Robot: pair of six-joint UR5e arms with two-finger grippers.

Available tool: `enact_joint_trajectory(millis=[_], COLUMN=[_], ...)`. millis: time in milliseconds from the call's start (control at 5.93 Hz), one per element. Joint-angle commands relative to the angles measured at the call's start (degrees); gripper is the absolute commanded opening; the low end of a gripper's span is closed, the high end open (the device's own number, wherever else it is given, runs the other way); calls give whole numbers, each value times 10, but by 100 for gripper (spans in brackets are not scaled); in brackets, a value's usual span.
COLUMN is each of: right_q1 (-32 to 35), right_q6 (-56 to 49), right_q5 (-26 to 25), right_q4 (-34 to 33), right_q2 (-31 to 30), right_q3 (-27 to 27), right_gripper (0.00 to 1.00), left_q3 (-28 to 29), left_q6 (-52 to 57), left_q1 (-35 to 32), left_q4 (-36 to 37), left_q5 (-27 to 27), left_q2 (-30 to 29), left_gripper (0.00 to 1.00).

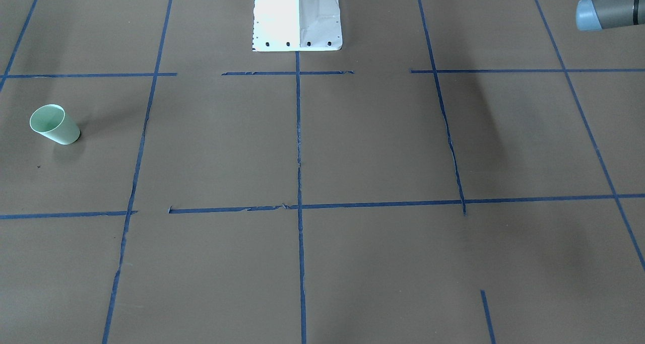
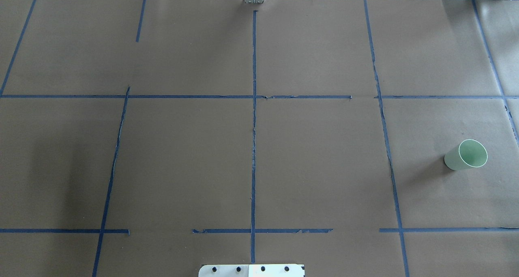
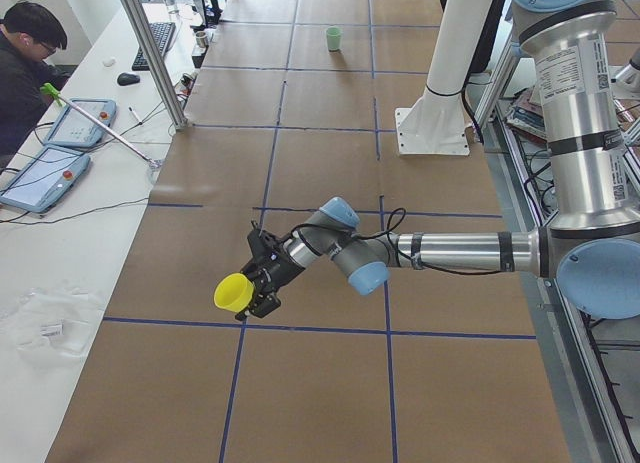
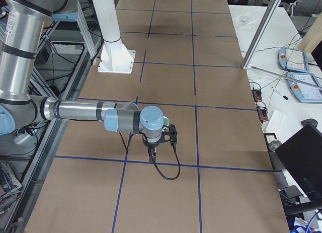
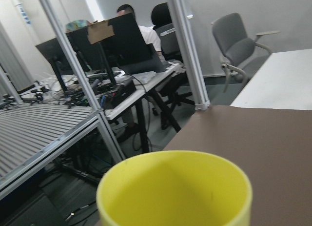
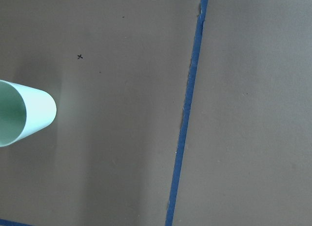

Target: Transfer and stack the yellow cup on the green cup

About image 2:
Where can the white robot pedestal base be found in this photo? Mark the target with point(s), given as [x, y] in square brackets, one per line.
[252, 270]

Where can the light green plastic cup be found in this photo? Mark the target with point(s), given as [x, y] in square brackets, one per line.
[468, 154]

